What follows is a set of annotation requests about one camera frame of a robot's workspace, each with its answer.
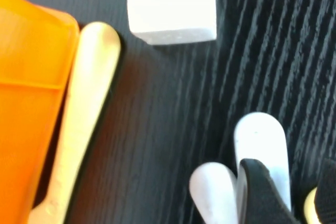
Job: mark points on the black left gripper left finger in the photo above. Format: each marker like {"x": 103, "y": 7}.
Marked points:
{"x": 260, "y": 203}

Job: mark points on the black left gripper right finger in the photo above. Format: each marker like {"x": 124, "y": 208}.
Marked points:
{"x": 328, "y": 197}

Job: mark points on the light blue plastic fork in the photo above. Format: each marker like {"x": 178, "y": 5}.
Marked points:
{"x": 262, "y": 140}

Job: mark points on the orange plastic cutlery holder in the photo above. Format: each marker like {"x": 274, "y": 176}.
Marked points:
{"x": 29, "y": 103}

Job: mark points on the yellow plastic spoon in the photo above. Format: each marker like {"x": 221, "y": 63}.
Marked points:
{"x": 310, "y": 205}

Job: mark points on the grey plastic fork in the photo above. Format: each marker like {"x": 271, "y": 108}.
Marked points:
{"x": 212, "y": 190}

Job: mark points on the yellow plastic knife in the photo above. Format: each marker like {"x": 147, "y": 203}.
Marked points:
{"x": 86, "y": 103}

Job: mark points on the white foam cube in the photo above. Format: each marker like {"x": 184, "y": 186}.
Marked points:
{"x": 170, "y": 6}

